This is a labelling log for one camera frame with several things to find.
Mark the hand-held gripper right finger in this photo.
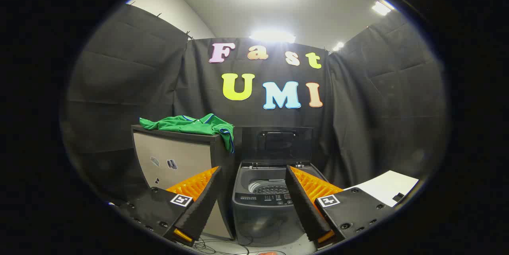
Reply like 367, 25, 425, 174
285, 165, 394, 249

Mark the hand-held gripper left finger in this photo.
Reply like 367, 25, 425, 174
119, 166, 223, 247

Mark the grey washing machine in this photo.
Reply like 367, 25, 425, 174
232, 161, 330, 247

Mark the green polo shirt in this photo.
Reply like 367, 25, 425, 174
139, 113, 235, 154

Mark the grey cabinet with dark top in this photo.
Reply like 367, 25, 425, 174
131, 125, 239, 240

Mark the white table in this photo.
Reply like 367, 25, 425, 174
344, 170, 419, 208

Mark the black backdrop cloth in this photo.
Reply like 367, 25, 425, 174
60, 4, 450, 208

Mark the rectangular ceiling light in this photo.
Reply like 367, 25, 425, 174
372, 0, 394, 16

